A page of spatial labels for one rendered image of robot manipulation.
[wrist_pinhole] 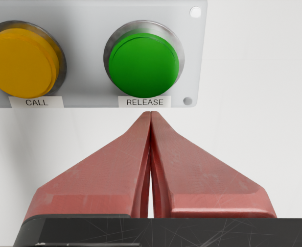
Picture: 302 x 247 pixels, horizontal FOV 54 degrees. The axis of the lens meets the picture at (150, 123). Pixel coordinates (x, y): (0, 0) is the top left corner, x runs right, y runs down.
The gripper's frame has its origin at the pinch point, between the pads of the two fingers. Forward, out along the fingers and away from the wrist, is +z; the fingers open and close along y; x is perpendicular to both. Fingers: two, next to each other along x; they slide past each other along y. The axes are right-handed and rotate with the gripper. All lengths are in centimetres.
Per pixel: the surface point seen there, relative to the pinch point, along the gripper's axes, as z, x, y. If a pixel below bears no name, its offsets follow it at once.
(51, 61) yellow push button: 5.7, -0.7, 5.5
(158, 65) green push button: 5.5, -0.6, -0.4
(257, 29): 16.8, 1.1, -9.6
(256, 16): 16.8, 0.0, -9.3
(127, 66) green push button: 5.5, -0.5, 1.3
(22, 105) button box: 6.6, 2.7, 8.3
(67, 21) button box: 6.7, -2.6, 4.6
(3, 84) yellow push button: 5.5, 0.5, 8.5
